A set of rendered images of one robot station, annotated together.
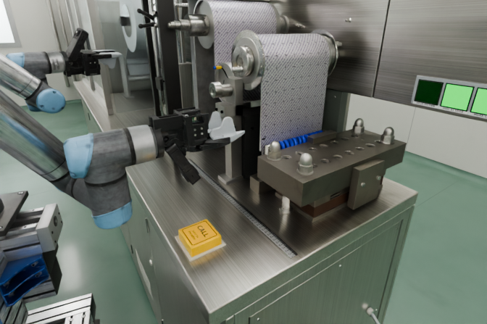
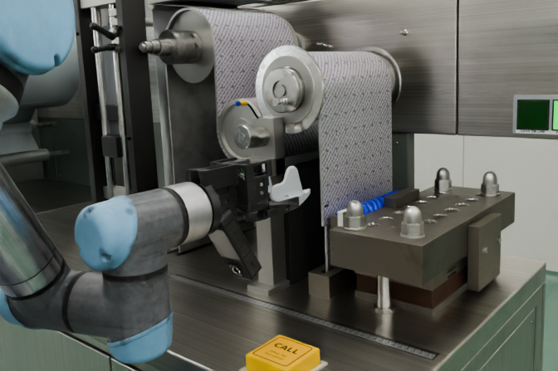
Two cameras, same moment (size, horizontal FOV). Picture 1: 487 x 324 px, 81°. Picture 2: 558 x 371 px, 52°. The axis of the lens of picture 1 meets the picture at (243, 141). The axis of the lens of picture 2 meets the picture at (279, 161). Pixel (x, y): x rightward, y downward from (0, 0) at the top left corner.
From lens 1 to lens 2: 33 cm
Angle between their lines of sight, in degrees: 20
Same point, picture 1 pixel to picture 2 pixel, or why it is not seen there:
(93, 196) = (127, 300)
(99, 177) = (143, 264)
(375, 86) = (458, 118)
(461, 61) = not seen: outside the picture
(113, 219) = (155, 341)
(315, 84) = (379, 120)
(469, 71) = not seen: outside the picture
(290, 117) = (355, 172)
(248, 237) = (354, 349)
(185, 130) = (245, 186)
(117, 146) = (165, 210)
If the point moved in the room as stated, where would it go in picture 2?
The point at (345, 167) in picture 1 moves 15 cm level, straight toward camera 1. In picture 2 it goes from (460, 224) to (484, 255)
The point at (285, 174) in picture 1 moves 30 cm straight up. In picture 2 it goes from (387, 242) to (384, 35)
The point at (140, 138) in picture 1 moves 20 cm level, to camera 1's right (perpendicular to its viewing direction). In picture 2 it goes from (192, 197) to (345, 182)
